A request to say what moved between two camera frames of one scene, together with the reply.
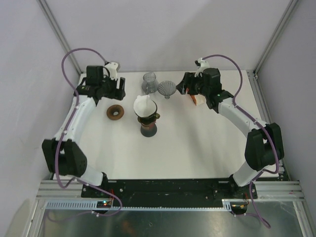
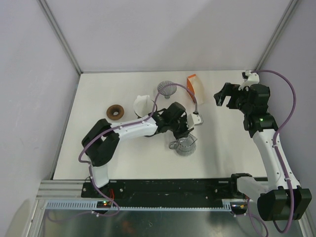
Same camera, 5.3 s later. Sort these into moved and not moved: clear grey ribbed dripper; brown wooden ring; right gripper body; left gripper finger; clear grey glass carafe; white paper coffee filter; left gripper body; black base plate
Moved: left gripper finger; right gripper body; left gripper body; clear grey glass carafe
Not moved: black base plate; brown wooden ring; white paper coffee filter; clear grey ribbed dripper
